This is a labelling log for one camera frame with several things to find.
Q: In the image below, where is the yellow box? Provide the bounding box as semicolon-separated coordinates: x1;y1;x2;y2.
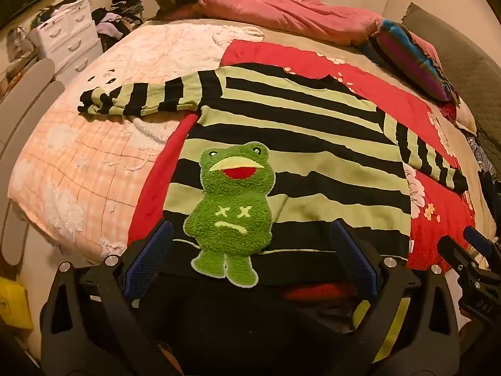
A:
0;276;34;332

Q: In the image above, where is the white plastic drawer unit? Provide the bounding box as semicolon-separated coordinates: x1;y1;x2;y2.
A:
29;0;104;83

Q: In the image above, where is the green black striped frog sweater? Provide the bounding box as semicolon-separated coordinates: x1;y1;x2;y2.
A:
77;65;469;288

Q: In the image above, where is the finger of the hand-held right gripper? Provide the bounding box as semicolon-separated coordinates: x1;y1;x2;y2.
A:
437;236;476;279
463;226;496;260

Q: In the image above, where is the grey quilted headboard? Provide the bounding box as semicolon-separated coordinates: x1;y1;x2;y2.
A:
399;2;501;173

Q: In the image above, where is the peach checkered fleece blanket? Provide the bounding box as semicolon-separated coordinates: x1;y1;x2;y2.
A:
8;21;267;265

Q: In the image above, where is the multicolour striped pillow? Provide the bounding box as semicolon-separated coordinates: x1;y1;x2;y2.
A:
370;19;460;104

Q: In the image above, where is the beige bed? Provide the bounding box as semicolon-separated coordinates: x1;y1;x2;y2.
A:
8;16;496;267

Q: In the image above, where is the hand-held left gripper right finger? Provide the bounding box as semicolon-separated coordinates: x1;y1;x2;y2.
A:
329;219;460;376

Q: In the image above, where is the pile of dark clothes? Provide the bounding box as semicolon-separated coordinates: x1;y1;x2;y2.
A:
92;0;145;50

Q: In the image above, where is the red floral blanket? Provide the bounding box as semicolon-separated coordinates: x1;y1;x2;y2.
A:
127;39;476;302

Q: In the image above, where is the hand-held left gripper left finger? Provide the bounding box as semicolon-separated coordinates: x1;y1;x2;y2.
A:
40;220;184;376

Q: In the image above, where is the pink duvet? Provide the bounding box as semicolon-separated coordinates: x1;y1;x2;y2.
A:
198;0;386;45

